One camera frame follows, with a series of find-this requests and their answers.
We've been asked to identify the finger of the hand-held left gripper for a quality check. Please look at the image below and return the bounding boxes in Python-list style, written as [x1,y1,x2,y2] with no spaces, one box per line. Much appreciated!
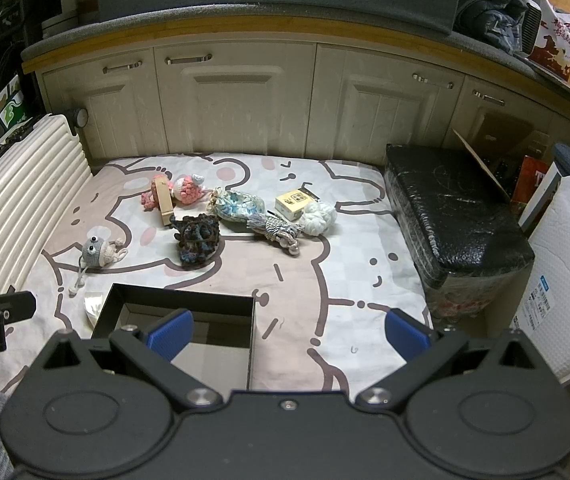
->
[0,290,37,322]

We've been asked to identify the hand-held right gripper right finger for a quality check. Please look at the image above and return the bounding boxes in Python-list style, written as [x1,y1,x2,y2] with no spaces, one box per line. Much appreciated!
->
[355,308,550,413]

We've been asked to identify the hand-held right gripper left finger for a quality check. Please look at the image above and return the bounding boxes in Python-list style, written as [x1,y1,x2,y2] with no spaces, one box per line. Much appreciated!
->
[30,308,221,413]

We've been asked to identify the black box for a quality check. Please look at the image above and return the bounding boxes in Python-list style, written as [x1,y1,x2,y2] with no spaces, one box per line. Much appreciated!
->
[90,283,257,392]

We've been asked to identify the grey crochet doll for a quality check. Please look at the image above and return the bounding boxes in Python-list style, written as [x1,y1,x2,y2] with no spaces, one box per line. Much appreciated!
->
[68,229,129,296]

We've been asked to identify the dark brown blue crochet piece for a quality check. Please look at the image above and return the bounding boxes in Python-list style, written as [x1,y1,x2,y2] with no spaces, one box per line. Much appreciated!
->
[171,213,222,267]

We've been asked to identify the beige wooden block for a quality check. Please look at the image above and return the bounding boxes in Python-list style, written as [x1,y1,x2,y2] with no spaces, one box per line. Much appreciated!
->
[152,176,177,229]

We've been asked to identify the blue floral pouch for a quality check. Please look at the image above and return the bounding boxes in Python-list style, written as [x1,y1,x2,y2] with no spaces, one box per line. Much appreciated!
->
[209,187,267,224]

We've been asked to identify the white yarn ball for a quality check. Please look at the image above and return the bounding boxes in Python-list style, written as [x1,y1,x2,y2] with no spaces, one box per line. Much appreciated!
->
[299,200,339,236]

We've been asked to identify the pink crochet doll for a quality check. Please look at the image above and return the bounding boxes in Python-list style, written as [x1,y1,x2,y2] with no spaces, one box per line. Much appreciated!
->
[140,172,212,212]

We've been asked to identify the braided grey rope tassel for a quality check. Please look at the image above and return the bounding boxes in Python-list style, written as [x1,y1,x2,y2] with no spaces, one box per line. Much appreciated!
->
[246,211,302,259]

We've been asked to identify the small cream box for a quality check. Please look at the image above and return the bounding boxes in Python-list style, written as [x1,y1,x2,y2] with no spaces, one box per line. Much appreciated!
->
[274,187,319,221]

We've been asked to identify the white ribbon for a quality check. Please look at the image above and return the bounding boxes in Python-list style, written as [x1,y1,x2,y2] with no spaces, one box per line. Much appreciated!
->
[82,293,107,332]

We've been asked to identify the bear printed blanket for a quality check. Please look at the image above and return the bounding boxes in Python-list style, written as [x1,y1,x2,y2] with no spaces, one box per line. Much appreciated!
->
[0,152,436,394]

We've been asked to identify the white ribbed suitcase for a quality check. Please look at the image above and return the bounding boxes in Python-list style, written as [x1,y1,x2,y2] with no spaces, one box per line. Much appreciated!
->
[0,108,92,297]

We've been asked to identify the black wrapped bundle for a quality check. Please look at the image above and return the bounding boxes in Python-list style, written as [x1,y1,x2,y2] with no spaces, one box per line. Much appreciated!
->
[384,143,536,322]

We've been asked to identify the white bubble mailer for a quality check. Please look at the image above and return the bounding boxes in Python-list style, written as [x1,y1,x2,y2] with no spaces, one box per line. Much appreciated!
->
[511,174,570,387]

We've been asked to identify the red book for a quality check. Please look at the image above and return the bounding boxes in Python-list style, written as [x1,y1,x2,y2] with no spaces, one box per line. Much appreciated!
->
[510,155,552,217]

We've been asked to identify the green and white box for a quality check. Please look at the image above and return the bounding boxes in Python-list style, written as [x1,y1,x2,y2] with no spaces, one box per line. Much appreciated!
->
[0,74,30,132]

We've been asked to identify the open cardboard box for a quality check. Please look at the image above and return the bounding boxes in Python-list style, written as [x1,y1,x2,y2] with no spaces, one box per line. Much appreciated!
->
[451,111,552,207]

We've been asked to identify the cream cabinet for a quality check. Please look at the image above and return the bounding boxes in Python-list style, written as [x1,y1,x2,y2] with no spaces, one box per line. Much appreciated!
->
[34,40,570,181]

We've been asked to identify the white storage box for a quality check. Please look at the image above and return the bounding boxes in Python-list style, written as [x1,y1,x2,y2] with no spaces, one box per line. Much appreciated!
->
[40,9,80,39]

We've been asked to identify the grey bench cushion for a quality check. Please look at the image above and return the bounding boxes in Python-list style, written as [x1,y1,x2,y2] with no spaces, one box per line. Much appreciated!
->
[20,2,570,111]

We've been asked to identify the red and white carton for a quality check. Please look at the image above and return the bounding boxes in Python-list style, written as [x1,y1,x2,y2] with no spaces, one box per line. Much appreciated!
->
[529,9,570,82]

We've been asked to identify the dark padded jacket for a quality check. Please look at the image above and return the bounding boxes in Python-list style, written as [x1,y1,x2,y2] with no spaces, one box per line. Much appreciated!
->
[454,0,532,56]

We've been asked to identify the white fan heater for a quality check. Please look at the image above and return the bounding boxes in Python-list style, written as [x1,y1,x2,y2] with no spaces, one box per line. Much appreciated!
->
[514,0,558,57]

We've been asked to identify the metal cabinet handle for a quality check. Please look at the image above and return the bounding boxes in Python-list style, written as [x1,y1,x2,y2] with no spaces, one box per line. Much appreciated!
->
[102,60,144,74]
[411,73,456,91]
[472,89,508,107]
[164,53,214,66]

